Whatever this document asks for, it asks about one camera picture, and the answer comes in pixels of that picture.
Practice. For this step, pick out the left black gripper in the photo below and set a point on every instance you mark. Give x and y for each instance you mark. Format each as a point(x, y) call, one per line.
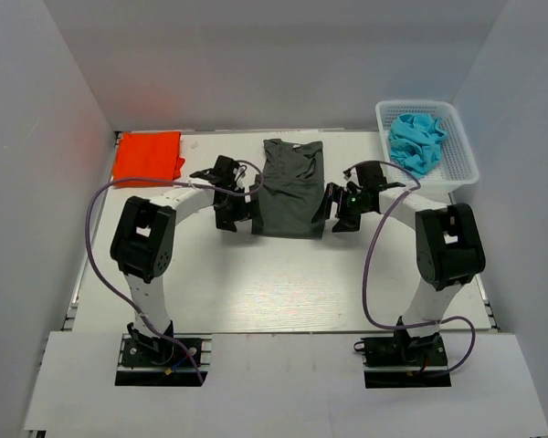
point(226, 220)

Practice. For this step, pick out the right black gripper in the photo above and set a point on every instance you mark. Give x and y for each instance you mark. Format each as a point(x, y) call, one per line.
point(336, 193)

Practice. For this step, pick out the dark grey t-shirt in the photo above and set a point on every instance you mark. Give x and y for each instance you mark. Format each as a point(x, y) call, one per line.
point(292, 191)

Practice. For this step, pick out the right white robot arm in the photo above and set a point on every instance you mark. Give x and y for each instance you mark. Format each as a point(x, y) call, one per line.
point(449, 251)

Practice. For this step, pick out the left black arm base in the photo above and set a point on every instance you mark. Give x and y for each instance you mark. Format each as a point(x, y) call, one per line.
point(139, 366)

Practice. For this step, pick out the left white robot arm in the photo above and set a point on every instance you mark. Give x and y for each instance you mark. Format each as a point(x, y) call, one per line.
point(143, 242)

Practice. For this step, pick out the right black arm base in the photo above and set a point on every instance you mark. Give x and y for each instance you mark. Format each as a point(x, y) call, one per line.
point(395, 362)

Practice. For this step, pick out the crumpled light blue t-shirt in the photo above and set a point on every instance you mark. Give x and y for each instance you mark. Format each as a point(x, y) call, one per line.
point(415, 141)

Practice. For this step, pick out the folded orange t-shirt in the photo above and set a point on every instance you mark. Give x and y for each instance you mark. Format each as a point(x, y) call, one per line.
point(155, 155)

